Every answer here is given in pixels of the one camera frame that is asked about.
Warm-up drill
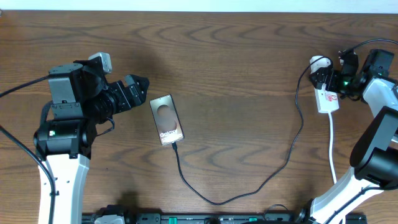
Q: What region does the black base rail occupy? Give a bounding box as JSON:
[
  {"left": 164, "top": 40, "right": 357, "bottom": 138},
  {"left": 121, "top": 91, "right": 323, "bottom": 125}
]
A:
[{"left": 81, "top": 212, "right": 368, "bottom": 224}]

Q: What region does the black USB charging cable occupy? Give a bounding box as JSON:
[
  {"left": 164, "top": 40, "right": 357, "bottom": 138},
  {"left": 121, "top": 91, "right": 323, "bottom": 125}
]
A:
[{"left": 171, "top": 56, "right": 334, "bottom": 206}]

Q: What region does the Samsung Galaxy smartphone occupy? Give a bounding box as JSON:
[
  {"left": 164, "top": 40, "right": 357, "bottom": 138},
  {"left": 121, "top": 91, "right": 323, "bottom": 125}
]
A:
[{"left": 150, "top": 95, "right": 185, "bottom": 146}]

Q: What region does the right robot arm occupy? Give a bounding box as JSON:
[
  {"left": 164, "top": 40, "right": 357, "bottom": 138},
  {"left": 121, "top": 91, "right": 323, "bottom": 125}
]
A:
[{"left": 297, "top": 49, "right": 397, "bottom": 223}]

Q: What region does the white USB wall charger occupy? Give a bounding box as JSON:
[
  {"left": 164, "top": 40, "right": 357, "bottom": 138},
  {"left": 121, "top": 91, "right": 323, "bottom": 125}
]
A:
[{"left": 310, "top": 55, "right": 332, "bottom": 74}]

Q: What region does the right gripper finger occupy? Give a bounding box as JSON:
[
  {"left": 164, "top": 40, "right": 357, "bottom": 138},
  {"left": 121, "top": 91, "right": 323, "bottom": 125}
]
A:
[
  {"left": 310, "top": 76, "right": 325, "bottom": 90},
  {"left": 309, "top": 67, "right": 333, "bottom": 80}
]

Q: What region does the white power strip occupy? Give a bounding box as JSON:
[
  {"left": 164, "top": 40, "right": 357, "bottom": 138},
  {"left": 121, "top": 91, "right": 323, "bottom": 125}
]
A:
[{"left": 314, "top": 84, "right": 339, "bottom": 114}]

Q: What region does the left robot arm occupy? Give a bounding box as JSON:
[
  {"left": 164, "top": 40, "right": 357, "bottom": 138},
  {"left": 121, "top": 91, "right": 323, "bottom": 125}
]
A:
[{"left": 34, "top": 58, "right": 149, "bottom": 223}]

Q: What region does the white power strip cord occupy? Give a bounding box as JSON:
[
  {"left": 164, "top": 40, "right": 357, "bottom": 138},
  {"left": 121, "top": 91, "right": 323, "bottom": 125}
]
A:
[{"left": 327, "top": 112, "right": 346, "bottom": 224}]

